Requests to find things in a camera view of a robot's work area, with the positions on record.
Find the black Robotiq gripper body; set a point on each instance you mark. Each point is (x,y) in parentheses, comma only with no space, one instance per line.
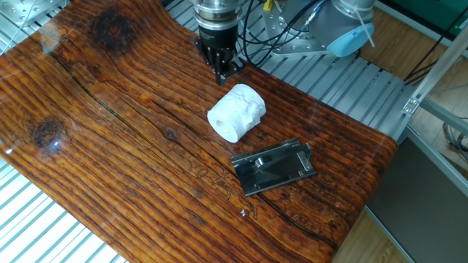
(219,38)

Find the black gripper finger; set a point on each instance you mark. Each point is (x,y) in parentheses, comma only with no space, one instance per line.
(230,64)
(212,60)

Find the white toilet paper roll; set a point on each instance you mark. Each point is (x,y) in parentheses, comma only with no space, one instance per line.
(235,113)

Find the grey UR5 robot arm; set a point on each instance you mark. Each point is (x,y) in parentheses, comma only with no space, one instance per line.
(329,22)

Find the shiny metal toilet paper holder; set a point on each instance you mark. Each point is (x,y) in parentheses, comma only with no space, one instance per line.
(274,171)

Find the silver wrist flange coupling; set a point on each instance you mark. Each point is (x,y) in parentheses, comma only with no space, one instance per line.
(217,14)

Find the yellow plastic clip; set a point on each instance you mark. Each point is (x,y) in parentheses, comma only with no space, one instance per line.
(268,4)

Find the glossy wood-grain table mat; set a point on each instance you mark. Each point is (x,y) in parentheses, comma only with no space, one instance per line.
(109,146)

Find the white zip tie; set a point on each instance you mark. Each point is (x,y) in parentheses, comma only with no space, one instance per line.
(365,31)

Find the perforated aluminium breadboard plate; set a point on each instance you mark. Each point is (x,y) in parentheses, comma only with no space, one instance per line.
(22,9)

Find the grey panel board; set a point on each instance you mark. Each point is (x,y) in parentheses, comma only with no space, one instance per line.
(420,204)

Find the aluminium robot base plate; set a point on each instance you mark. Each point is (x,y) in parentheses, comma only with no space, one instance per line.
(292,48)

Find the aluminium corner bracket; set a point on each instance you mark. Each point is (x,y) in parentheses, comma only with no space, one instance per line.
(411,106)

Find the aluminium frame post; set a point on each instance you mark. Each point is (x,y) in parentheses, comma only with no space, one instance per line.
(438,67)

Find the aluminium frame rail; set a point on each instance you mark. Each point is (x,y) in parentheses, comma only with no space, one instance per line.
(446,115)

